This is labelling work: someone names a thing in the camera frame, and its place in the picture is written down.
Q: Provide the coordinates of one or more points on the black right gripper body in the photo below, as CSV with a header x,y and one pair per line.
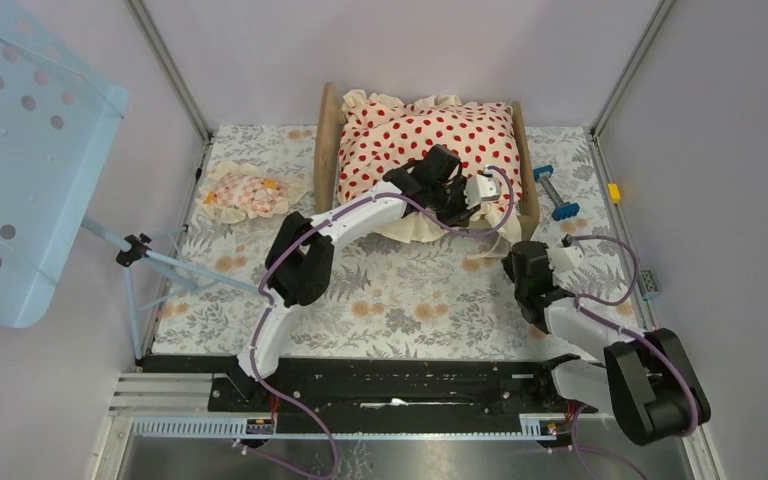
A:
x,y
508,265

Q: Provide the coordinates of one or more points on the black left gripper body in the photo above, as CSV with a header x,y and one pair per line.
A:
x,y
448,202

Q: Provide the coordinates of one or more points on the red strawberry print duvet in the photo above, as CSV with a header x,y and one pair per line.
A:
x,y
381,132

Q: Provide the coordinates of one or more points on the wooden pet bed frame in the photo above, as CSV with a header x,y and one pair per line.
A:
x,y
328,138

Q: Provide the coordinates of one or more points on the checkered ruffled pillow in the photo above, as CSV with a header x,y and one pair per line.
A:
x,y
232,193

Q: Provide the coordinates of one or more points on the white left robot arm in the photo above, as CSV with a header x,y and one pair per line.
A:
x,y
299,263

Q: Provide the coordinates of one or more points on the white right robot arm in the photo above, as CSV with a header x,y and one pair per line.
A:
x,y
644,379

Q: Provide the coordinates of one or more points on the blue dumbbell toy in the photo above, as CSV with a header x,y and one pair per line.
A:
x,y
562,209

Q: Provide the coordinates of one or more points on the yellow clip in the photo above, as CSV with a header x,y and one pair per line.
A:
x,y
614,193

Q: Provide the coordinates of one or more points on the floral table mat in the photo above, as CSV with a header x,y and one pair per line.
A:
x,y
448,299

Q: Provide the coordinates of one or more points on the blue perforated music stand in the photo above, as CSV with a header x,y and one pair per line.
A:
x,y
59,117

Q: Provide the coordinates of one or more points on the grey cable duct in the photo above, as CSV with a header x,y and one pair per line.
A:
x,y
245,429

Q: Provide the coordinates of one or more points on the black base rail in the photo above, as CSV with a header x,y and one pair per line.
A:
x,y
380,396

